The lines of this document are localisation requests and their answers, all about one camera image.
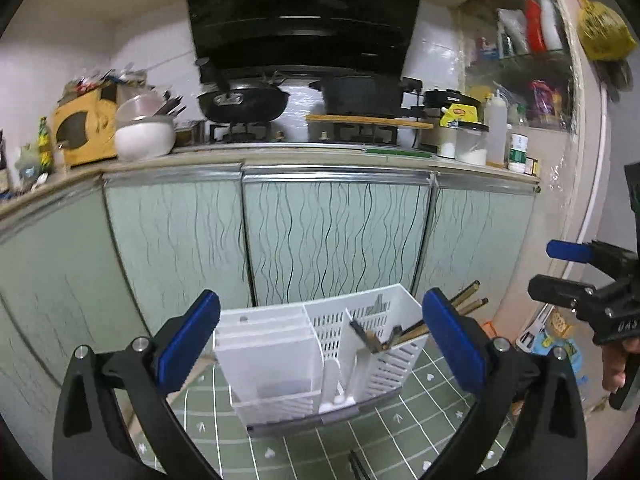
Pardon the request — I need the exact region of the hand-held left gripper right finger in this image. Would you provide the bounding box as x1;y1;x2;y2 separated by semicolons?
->
420;287;589;480

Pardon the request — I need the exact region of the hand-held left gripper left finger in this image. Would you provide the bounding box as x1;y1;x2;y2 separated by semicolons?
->
52;289;223;480

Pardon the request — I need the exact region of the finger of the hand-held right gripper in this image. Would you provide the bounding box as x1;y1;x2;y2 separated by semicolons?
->
528;274;599;312
546;239;626;267

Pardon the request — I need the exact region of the white plastic utensil holder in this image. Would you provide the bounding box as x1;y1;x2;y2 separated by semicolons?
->
214;284;429;435

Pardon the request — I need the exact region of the person's right hand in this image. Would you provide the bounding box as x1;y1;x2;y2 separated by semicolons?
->
601;341;627;395

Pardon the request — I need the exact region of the green grid mat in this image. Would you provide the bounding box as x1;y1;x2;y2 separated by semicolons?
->
127;345;506;480

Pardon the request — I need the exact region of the white bottle with green label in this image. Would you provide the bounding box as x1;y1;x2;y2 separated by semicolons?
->
507;122;530;172

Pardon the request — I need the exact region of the clear jar with black lid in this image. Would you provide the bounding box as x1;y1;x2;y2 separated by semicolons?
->
455;121;490;166

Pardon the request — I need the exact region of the white squeeze bottle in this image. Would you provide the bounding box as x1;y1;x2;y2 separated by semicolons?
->
484;89;509;168

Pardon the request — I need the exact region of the clear jar of white powder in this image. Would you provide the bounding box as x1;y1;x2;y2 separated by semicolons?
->
436;125;458;159

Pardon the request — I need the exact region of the yellow food packet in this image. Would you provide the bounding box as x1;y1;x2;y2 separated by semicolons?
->
440;102;480;128

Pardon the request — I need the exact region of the dark hanging object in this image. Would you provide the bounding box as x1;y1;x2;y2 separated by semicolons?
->
597;57;634;102

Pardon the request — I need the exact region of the white lidded bowl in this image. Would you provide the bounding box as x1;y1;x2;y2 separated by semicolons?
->
114;92;177;162

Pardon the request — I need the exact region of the black countertop appliance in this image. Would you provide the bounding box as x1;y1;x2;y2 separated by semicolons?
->
422;87;483;111

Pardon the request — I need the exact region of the kitchen countertop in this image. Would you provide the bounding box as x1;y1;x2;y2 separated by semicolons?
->
0;141;542;218

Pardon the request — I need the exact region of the gas stove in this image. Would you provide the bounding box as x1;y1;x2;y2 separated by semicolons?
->
207;120;401;145

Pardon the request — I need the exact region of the yellow hanging bag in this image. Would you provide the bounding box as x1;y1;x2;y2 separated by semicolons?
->
577;0;639;61

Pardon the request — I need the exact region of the red bottle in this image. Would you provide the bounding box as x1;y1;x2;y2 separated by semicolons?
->
525;0;547;54

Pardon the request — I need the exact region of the yellow cardboard box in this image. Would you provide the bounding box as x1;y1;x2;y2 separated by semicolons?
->
51;84;121;167

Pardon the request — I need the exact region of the tall white bottle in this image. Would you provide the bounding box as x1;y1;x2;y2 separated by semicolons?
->
541;0;565;51

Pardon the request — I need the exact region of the small green bottle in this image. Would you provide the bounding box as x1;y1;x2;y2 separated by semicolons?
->
36;116;55;174

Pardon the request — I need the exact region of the black wok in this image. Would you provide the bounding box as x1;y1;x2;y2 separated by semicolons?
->
196;57;292;124

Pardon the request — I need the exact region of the wooden cutting board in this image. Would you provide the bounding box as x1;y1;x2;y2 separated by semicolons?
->
305;113;435;131

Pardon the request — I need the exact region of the black cooking pot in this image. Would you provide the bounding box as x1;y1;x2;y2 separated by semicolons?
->
308;75;409;117

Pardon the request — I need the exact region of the black range hood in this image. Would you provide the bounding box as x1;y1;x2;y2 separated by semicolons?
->
182;0;429;86

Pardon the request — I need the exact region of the glass wall shelf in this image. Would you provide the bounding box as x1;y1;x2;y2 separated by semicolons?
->
467;47;576;69

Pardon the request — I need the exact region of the bunch of dark utensil handles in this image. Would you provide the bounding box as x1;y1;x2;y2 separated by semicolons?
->
154;89;187;117

